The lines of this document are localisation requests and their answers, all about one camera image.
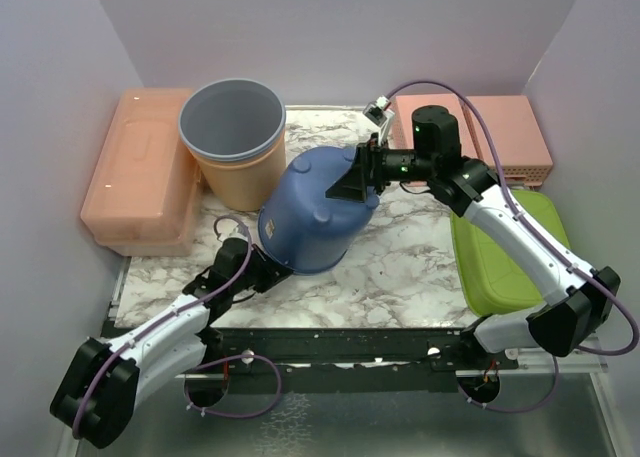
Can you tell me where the green plastic tray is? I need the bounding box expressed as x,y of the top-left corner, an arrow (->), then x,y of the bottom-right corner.
450,189 -> 570,316

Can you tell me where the black metal base rail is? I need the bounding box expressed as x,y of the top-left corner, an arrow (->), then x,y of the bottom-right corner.
99,304 -> 606,396

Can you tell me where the pink perforated basket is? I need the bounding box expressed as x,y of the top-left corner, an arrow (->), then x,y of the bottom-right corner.
391,93 -> 478,158
469,95 -> 553,187

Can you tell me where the translucent pink storage box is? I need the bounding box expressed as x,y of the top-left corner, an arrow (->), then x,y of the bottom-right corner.
81,88 -> 201,257

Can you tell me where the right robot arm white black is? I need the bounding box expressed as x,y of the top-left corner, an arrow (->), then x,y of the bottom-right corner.
325,105 -> 621,368

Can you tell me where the light blue plastic bucket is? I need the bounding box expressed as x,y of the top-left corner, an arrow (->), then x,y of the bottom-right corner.
178,78 -> 286,163

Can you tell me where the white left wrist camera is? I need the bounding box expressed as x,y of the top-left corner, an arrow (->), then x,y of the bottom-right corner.
214,219 -> 251,242

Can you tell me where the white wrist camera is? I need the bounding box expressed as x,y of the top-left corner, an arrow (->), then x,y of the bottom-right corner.
214,219 -> 251,242
363,95 -> 395,147

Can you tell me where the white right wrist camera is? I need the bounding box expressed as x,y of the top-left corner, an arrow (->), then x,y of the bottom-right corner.
363,95 -> 395,147

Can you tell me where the orange plastic bucket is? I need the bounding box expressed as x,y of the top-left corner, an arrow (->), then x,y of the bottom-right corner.
191,131 -> 287,211

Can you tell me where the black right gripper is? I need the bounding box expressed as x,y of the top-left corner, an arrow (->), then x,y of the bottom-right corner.
327,133 -> 436,202

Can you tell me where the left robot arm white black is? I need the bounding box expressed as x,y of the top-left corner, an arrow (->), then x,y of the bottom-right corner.
49,237 -> 293,449

